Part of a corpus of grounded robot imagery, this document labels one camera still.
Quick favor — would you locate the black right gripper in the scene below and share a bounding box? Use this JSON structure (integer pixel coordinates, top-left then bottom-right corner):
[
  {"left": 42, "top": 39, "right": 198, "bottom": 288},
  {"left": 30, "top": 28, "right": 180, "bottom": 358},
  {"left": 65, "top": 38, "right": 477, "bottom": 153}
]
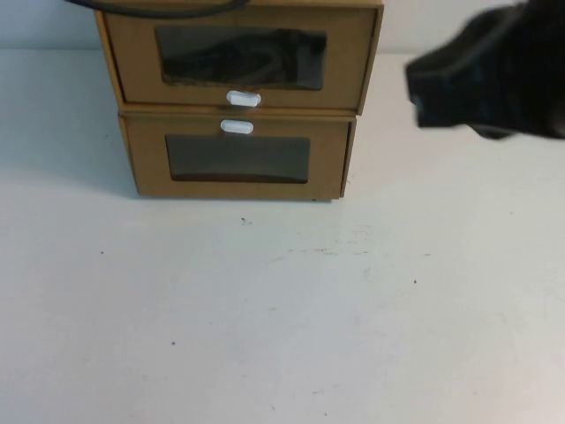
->
[{"left": 404, "top": 26, "right": 500, "bottom": 132}]

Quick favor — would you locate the white handle below drawer window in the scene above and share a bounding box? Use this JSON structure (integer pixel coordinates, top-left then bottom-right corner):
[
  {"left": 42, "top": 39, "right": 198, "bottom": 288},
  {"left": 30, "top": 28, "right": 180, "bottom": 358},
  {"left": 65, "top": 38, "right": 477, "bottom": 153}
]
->
[{"left": 225, "top": 89, "right": 262, "bottom": 108}]

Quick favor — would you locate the cardboard sleeve of clean-window drawer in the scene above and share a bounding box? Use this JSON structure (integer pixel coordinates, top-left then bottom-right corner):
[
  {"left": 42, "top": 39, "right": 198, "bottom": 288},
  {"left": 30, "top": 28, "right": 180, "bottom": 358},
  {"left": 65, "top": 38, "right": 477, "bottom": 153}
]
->
[{"left": 117, "top": 109, "right": 358, "bottom": 205}]

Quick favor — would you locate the cardboard drawer with scuffed window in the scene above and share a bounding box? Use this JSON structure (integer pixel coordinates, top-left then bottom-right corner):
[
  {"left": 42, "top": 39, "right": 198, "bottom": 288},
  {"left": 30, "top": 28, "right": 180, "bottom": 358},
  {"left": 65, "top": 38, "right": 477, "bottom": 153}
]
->
[{"left": 103, "top": 9, "right": 377, "bottom": 110}]

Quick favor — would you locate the white handle above drawer window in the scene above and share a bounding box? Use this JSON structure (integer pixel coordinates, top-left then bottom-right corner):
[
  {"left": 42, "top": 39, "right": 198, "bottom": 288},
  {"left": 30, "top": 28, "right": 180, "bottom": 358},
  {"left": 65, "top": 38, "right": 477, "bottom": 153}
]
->
[{"left": 220, "top": 118, "right": 256, "bottom": 134}]

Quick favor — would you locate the cardboard drawer with clean window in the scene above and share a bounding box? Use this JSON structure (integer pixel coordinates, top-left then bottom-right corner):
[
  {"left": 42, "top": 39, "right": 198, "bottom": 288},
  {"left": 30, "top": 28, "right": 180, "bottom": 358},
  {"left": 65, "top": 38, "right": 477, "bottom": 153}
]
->
[{"left": 124, "top": 117, "right": 352, "bottom": 200}]

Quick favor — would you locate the cardboard sleeve of scuffed-window drawer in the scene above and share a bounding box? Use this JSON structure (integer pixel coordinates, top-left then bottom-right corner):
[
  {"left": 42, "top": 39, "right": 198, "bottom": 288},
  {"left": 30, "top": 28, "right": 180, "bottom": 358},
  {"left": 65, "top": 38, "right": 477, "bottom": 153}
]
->
[{"left": 94, "top": 0, "right": 385, "bottom": 117}]

